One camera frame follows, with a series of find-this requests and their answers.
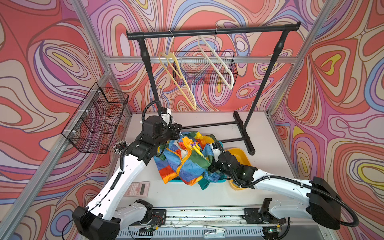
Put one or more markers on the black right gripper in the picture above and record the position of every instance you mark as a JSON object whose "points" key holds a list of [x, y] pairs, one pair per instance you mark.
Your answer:
{"points": [[212, 168]]}

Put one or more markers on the yellow plastic tray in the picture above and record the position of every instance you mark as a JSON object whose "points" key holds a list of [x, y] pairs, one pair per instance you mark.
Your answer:
{"points": [[242, 159]]}

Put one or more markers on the small black wire basket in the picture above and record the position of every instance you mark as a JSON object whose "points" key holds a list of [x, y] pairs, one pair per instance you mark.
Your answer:
{"points": [[197, 71]]}

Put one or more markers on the multicolour patchwork jacket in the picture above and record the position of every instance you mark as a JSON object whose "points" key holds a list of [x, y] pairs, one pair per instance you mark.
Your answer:
{"points": [[178, 159]]}

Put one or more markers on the pink calculator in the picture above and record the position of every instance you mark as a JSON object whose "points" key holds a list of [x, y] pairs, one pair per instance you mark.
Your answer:
{"points": [[138, 189]]}

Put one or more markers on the cup of pencils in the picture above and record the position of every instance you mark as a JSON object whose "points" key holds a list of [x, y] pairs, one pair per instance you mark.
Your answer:
{"points": [[120, 146]]}

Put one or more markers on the black clothes rack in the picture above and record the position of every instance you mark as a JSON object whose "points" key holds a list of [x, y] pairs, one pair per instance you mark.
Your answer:
{"points": [[140, 37]]}

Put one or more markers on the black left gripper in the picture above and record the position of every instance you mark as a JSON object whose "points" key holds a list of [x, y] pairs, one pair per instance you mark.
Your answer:
{"points": [[175, 133]]}

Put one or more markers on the teal green jacket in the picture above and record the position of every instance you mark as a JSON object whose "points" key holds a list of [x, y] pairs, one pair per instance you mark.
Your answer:
{"points": [[204, 183]]}

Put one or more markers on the teal plastic basket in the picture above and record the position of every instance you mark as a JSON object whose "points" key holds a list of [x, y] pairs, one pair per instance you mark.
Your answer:
{"points": [[178, 180]]}

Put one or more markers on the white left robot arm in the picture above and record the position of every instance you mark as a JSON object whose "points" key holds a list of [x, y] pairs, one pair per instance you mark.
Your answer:
{"points": [[100, 219]]}

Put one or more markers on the silver hook hanger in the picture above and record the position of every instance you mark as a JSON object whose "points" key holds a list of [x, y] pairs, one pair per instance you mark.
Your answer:
{"points": [[217, 63]]}

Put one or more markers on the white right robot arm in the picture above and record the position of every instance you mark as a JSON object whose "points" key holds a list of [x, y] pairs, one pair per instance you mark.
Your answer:
{"points": [[308, 199]]}

